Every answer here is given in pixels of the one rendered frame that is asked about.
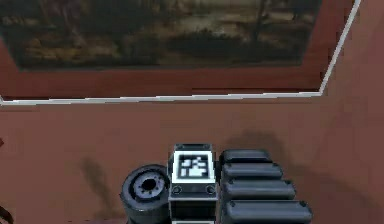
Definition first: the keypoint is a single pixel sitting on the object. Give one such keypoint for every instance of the dark landscape framed picture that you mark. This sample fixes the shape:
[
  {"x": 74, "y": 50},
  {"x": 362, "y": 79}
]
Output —
[{"x": 160, "y": 33}]

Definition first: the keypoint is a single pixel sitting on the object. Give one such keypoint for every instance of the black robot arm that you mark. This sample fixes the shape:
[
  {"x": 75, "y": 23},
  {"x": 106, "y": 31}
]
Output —
[{"x": 260, "y": 190}]

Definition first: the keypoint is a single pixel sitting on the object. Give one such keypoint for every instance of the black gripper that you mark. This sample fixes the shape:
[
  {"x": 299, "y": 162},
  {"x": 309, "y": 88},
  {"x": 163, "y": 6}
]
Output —
[{"x": 146, "y": 190}]

